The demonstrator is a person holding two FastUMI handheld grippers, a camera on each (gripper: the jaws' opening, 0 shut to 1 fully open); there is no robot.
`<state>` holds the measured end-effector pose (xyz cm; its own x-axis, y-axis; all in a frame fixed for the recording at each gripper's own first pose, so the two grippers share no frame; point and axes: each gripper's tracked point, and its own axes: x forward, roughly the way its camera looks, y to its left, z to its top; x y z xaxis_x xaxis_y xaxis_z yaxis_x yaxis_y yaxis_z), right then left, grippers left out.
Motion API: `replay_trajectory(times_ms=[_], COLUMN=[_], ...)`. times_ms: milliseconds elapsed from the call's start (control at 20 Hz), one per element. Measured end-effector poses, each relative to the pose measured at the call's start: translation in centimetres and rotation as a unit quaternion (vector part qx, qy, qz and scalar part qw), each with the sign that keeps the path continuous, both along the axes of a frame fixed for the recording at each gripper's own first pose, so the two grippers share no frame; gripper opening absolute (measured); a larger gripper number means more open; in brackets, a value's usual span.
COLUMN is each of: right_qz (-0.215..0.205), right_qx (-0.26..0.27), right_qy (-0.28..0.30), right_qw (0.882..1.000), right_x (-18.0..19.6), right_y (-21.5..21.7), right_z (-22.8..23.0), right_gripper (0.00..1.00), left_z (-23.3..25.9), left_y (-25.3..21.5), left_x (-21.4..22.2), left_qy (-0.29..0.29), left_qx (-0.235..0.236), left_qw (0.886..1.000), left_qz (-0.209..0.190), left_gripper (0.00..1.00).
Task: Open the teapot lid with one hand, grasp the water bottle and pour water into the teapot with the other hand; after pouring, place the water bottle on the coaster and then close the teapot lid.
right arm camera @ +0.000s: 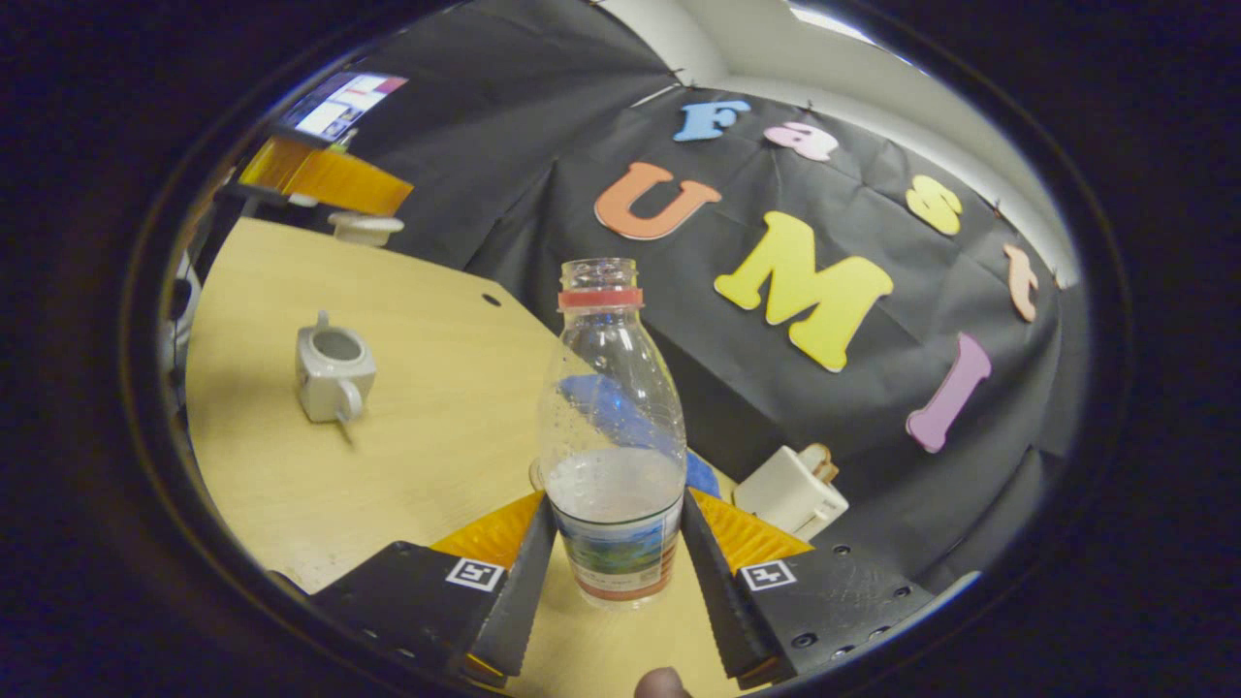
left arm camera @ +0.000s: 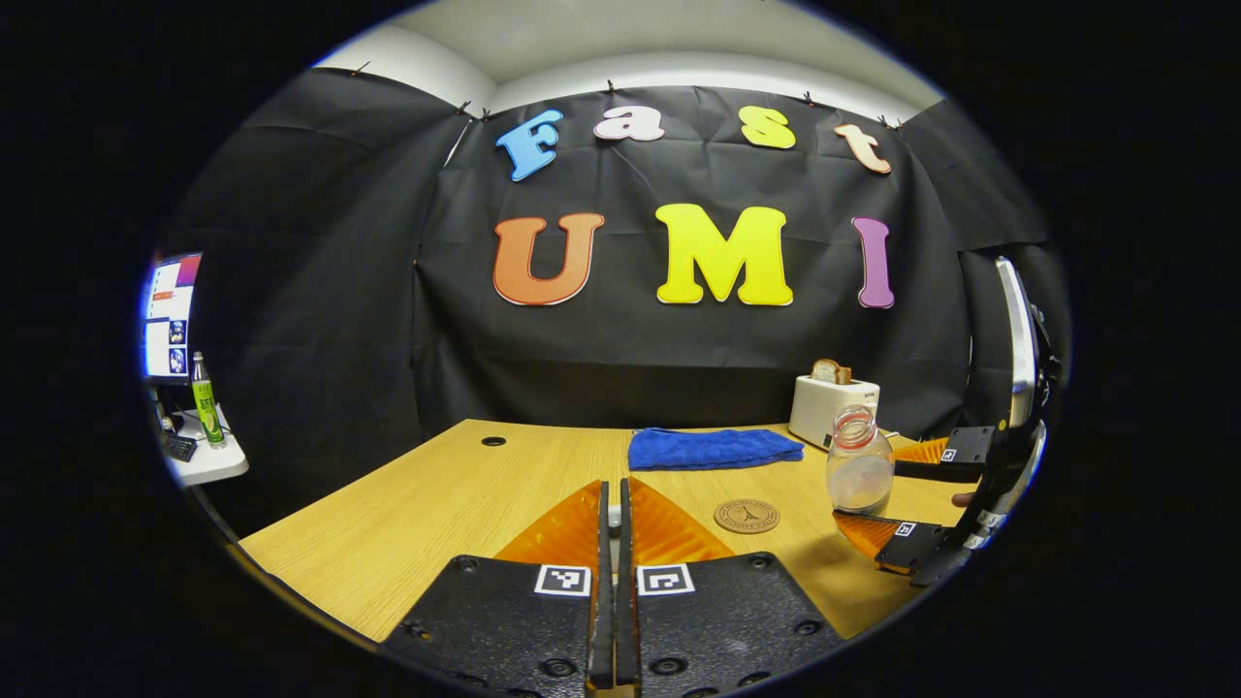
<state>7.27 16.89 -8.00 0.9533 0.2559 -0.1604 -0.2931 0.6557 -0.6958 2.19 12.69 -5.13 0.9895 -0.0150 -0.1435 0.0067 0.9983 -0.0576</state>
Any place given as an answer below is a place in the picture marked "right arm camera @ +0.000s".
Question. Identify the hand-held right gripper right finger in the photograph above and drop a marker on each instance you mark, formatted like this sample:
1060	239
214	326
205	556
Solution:
713	591

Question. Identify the clear round coaster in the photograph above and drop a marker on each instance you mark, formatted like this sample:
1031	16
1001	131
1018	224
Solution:
535	475

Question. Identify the white teacup lid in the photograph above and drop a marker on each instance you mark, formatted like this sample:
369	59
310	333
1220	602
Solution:
366	229

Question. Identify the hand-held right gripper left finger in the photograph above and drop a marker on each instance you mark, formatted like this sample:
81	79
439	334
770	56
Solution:
528	591

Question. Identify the black backdrop cloth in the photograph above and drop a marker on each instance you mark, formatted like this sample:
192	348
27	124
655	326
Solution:
776	407

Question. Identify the bread slice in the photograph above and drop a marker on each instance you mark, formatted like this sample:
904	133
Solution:
822	462

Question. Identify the computer monitor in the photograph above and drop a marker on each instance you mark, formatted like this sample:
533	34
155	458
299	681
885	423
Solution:
344	105

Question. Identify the ceiling light panel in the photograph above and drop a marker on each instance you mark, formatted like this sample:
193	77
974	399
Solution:
834	24

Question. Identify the white toaster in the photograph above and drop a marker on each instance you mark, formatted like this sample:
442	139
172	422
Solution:
785	499

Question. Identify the blue folded cloth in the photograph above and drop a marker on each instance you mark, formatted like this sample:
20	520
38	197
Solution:
703	477

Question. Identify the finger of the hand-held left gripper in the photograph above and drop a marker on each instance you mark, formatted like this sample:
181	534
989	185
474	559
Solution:
330	179

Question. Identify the clear plastic water bottle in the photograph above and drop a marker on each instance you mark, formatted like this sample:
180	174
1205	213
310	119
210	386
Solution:
611	388

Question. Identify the white ceramic teacup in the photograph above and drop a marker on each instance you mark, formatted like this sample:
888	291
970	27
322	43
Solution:
330	383

